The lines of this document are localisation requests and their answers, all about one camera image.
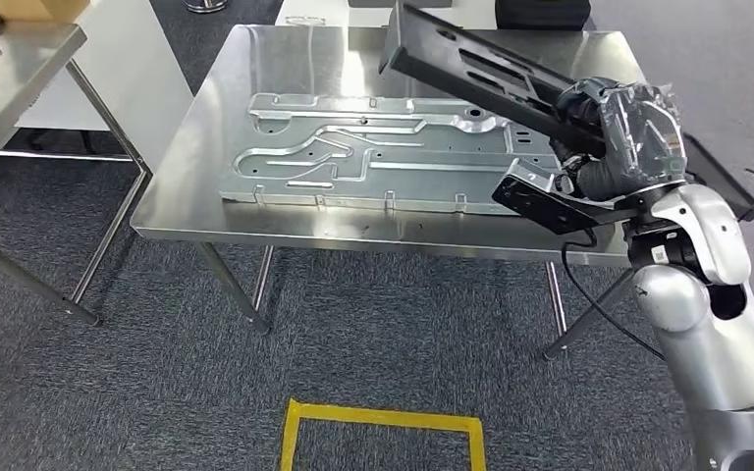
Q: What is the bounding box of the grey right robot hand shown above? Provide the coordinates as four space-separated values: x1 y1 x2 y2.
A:
554 78 688 199

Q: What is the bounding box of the black plastic panel part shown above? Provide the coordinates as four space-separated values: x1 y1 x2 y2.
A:
378 1 754 224

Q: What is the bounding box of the stainless steel workbench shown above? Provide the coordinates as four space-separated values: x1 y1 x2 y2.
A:
131 23 650 363

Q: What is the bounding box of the black zip case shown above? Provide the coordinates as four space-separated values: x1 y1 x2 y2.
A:
495 0 592 31

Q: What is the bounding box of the stamped galvanised metal panel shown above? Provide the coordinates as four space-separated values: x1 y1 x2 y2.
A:
218 92 568 218

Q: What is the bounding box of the white office desk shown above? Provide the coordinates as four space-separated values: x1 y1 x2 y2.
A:
274 0 499 30

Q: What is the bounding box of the yellow floor tape square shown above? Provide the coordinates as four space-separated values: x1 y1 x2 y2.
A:
280 397 488 471

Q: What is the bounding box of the white panel desk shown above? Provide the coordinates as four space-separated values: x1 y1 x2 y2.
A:
16 0 194 174

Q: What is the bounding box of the brown cardboard box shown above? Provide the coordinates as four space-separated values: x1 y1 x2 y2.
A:
0 0 92 25

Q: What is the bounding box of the stainless steel side table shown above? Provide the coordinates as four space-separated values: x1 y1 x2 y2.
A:
0 19 155 329

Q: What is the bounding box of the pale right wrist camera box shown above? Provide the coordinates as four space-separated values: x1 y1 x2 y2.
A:
492 159 642 236

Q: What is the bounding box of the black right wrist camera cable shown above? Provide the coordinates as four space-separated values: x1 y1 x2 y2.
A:
560 227 668 362

